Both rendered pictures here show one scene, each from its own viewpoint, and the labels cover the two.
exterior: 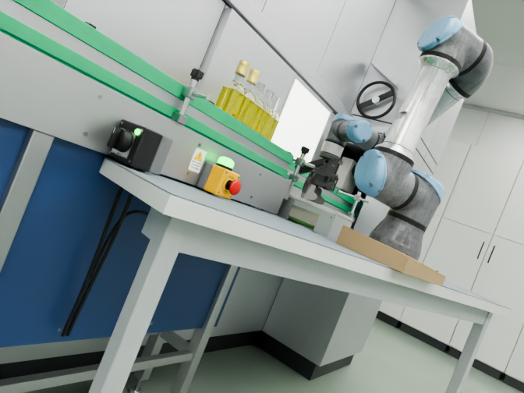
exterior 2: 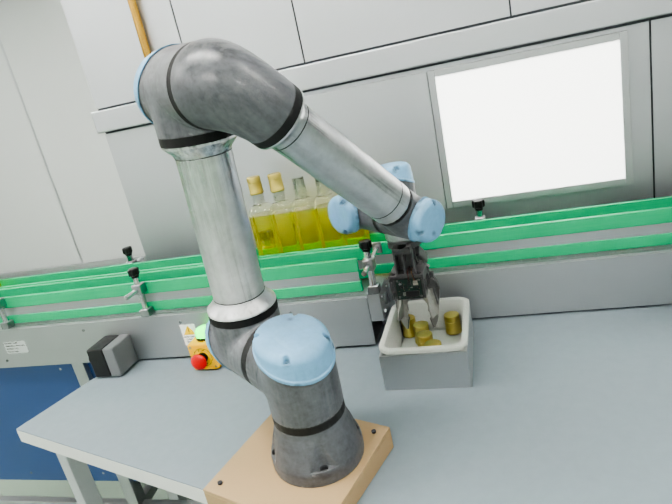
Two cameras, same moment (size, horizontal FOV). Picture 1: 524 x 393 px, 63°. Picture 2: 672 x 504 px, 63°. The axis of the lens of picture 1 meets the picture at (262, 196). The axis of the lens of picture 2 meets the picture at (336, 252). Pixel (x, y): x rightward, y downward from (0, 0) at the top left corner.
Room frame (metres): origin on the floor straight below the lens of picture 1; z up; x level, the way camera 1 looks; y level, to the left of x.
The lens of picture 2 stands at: (1.13, -1.17, 1.37)
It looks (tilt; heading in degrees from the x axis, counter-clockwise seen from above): 18 degrees down; 75
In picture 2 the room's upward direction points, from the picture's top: 12 degrees counter-clockwise
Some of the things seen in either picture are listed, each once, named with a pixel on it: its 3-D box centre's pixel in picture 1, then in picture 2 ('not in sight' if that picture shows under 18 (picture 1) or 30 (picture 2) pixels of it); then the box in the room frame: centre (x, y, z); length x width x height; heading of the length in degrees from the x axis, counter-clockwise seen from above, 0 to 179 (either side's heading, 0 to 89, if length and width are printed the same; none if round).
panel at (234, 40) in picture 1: (275, 108); (429, 143); (1.76, 0.09, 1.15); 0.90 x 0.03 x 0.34; 147
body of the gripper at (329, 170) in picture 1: (324, 171); (408, 266); (1.54, -0.18, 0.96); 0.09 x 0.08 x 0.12; 55
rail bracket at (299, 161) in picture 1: (293, 161); (371, 262); (1.50, -0.06, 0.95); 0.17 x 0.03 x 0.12; 57
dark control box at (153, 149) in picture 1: (139, 148); (112, 356); (0.87, 0.27, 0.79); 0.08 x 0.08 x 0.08; 57
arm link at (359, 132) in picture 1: (358, 133); (365, 209); (1.46, -0.22, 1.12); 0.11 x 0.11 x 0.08; 21
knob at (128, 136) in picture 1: (118, 139); not in sight; (0.82, 0.30, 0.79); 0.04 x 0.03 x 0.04; 57
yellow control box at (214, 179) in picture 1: (218, 182); (209, 351); (1.11, 0.12, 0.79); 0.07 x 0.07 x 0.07; 57
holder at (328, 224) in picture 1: (306, 215); (430, 337); (1.56, -0.18, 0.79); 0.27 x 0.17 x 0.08; 57
